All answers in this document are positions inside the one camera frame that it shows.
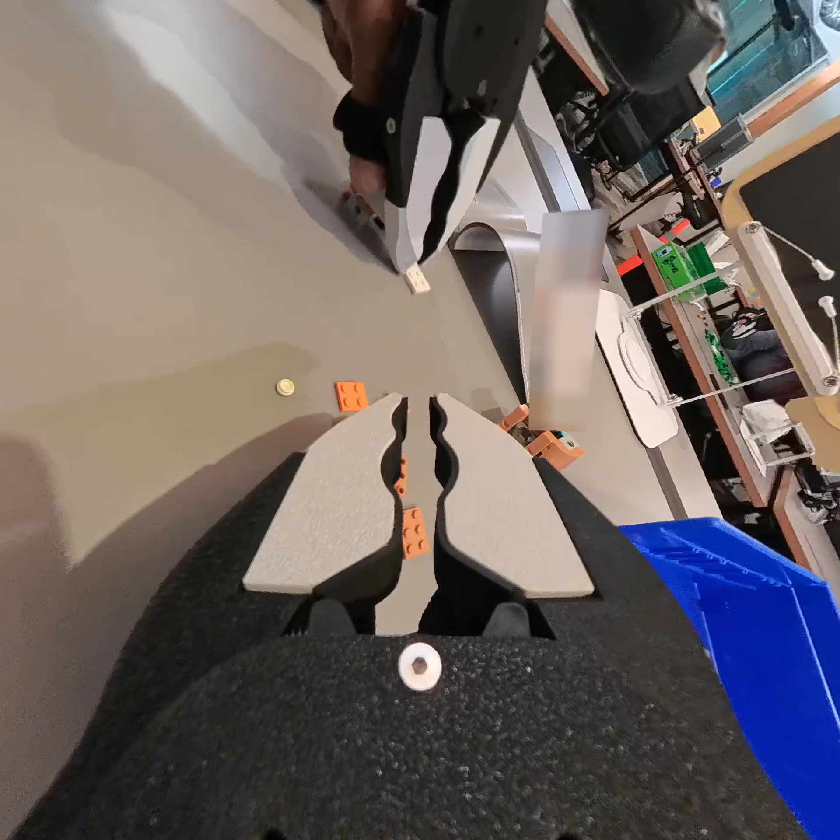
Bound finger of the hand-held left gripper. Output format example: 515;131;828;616
384;117;455;277
425;115;504;265

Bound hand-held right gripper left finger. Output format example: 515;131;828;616
243;392;409;614

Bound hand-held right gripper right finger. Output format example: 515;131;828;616
428;392;596;614

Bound orange grey brick assembly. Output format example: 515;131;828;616
338;187;388;234

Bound wide brown brick plate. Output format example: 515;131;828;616
402;507;431;560

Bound blue plastic bin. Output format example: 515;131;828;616
620;517;840;840

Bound long office desk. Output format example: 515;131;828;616
630;226;840;572

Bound grey desk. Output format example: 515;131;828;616
0;0;723;808

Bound person's left hand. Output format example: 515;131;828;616
320;0;413;199

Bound brown yellow brick assembly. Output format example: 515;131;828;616
495;403;586;471

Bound grey instruction booklet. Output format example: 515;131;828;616
449;176;611;408

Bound black office chair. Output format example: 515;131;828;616
577;0;729;93

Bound green brick box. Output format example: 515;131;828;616
651;241;706;301

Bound scattered green bricks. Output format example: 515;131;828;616
705;331;739;385

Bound black tablet tan frame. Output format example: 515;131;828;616
722;118;840;473

